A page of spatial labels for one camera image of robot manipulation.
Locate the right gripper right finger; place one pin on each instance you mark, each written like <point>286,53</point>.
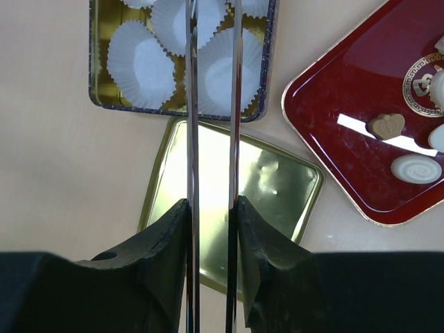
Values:
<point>289,289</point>

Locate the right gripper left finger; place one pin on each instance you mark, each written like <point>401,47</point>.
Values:
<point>135,286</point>

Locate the metal tongs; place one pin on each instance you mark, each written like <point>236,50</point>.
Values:
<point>193,243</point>

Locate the white swirl oval chocolate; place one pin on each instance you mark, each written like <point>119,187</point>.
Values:
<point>416,169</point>

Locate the white heart chocolate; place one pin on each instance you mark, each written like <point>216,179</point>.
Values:
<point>436,139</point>

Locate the square chocolate tin box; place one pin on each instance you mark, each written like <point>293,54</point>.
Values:
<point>104,19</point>

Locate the white cylinder chocolate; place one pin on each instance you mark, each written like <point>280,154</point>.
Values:
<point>436,89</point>

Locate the gold tin lid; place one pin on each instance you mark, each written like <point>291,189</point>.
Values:
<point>283,188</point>

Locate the white paper cup front-left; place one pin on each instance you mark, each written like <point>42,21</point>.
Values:
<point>140,67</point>

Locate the white paper cup front-right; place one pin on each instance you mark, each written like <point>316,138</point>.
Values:
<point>215,73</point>

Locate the red lacquer tray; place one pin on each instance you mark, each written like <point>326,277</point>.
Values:
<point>382,66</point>

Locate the white paper cup centre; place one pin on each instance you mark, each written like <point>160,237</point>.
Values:
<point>168,20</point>

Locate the white paper cup back-right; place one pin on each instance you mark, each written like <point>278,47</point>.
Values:
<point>255,8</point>

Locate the white paper cup back-left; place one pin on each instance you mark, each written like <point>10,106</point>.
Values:
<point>138,4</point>

